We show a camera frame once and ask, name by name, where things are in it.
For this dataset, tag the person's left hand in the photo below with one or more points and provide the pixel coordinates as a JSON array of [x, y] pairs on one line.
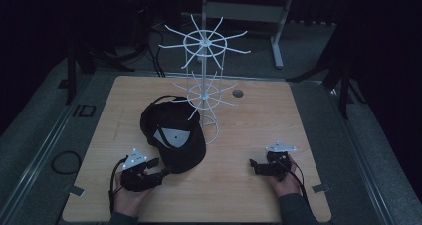
[[128, 198]]

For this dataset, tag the person's right hand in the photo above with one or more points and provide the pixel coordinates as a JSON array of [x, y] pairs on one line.
[[284, 184]]

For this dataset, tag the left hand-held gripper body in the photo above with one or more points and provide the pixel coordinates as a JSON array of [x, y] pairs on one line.
[[136, 178]]

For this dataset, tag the black stand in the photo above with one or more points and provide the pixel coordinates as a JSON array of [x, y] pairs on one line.
[[338, 82], [74, 72]]

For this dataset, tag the black baseball cap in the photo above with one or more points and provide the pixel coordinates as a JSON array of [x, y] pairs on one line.
[[174, 133]]

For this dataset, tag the grey tape strip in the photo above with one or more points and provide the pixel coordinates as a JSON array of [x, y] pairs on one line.
[[76, 190], [321, 188]]

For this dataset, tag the white metal desk frame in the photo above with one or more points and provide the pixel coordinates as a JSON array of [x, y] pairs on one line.
[[252, 16]]

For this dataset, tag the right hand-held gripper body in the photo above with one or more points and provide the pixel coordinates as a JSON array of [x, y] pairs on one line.
[[277, 163]]

